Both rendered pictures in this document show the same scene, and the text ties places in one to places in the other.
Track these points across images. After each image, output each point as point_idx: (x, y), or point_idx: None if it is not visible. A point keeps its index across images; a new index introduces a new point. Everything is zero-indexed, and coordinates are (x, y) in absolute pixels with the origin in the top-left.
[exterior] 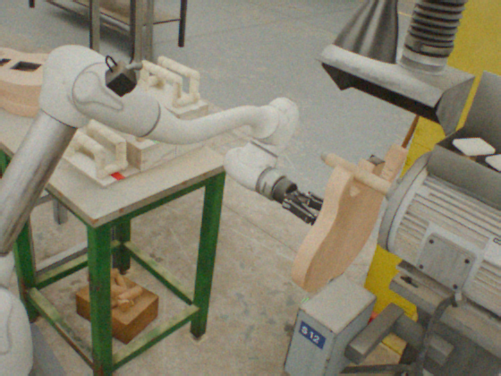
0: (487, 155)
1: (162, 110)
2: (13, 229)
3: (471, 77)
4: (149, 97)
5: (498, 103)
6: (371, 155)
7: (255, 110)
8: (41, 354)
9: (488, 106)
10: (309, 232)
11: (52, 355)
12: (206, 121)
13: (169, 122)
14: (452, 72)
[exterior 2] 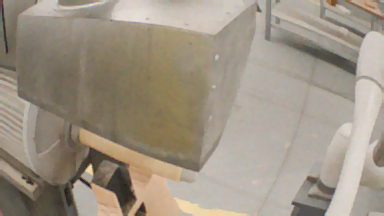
0: (12, 58)
1: (361, 81)
2: (377, 143)
3: (26, 10)
4: (367, 65)
5: (19, 4)
6: (113, 193)
7: (336, 202)
8: (326, 204)
9: (23, 10)
10: (173, 197)
11: (321, 207)
12: (355, 147)
13: (357, 96)
14: (48, 5)
